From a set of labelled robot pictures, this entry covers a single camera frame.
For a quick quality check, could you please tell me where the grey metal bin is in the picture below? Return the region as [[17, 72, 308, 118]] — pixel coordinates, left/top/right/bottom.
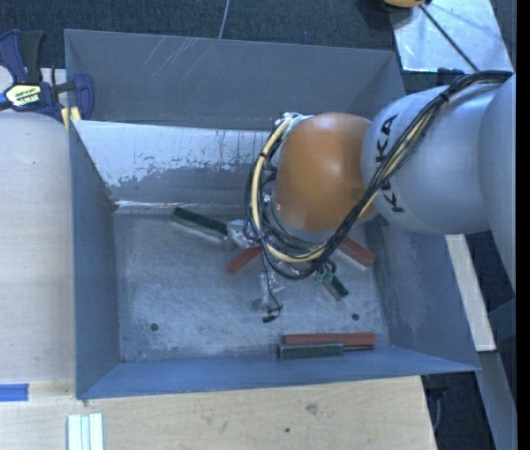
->
[[63, 28, 482, 401]]

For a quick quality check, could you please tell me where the red-brown flat block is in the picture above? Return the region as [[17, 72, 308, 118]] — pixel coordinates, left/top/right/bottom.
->
[[226, 245, 264, 276], [338, 235, 377, 270], [282, 331, 378, 351]]

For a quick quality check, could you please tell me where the pale wood flat board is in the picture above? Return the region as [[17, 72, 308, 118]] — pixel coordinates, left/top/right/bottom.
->
[[0, 66, 80, 386]]

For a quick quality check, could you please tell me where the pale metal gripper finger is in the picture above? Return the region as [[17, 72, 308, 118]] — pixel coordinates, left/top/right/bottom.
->
[[250, 271, 276, 311], [228, 219, 252, 248]]

